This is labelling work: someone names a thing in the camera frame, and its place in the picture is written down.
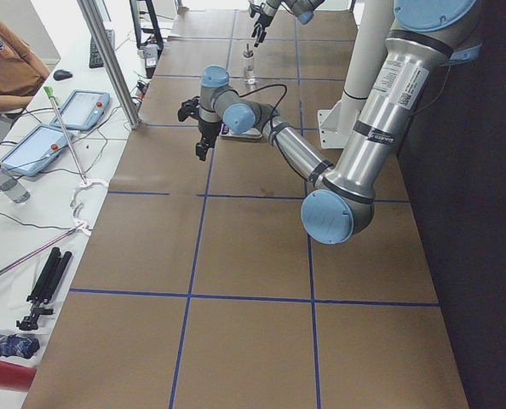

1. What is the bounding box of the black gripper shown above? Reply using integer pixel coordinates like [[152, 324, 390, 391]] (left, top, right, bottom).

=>
[[195, 118, 221, 161], [251, 2, 277, 47]]

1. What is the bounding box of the glass sauce bottle metal lid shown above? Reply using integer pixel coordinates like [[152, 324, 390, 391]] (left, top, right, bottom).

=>
[[242, 42, 257, 86]]

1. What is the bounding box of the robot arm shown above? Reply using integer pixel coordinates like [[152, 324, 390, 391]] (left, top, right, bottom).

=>
[[249, 0, 325, 48], [178, 1, 482, 245]]

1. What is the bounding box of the silver kitchen scale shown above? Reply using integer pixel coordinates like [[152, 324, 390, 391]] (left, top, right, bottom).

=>
[[219, 123, 262, 141]]

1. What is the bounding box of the far teach pendant tablet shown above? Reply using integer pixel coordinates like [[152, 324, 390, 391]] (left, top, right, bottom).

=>
[[59, 89, 110, 131]]

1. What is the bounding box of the teach pendant tablet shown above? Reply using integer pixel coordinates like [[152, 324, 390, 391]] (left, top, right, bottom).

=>
[[0, 124, 68, 177], [59, 89, 110, 131]]

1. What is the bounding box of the black keyboard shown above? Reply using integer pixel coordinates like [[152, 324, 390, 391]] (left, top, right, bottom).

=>
[[89, 29, 115, 68]]

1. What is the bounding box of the black computer mouse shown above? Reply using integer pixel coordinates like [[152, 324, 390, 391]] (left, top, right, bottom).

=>
[[53, 69, 73, 81]]

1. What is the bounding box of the near teach pendant tablet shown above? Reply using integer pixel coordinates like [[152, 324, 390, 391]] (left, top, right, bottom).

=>
[[0, 124, 68, 177]]

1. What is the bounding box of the metal rod green tip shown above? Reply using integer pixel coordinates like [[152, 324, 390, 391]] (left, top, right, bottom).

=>
[[43, 86, 87, 186]]

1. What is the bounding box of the black folded tripod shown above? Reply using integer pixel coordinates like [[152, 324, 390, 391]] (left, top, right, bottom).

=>
[[16, 247, 72, 331]]

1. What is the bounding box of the person in brown shirt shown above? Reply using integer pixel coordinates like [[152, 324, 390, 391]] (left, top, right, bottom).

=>
[[0, 21, 50, 112]]

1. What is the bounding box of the clear water bottle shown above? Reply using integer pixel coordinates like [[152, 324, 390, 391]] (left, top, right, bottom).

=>
[[0, 165, 30, 204]]

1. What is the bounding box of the blue folded umbrella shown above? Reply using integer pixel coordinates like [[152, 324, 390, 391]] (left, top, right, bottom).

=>
[[0, 334, 40, 359]]

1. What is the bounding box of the red cylinder bottle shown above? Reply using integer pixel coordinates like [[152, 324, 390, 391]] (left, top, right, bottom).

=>
[[0, 360, 37, 392]]

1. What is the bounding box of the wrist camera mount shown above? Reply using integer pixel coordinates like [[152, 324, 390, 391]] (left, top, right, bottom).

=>
[[177, 95, 200, 122]]

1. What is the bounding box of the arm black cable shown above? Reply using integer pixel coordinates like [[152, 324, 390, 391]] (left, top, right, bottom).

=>
[[239, 83, 289, 137]]

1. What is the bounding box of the aluminium frame post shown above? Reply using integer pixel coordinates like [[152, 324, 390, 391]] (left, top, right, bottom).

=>
[[78, 0, 141, 130]]

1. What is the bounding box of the white pedestal column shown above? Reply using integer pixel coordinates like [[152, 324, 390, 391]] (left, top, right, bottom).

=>
[[318, 0, 394, 149]]

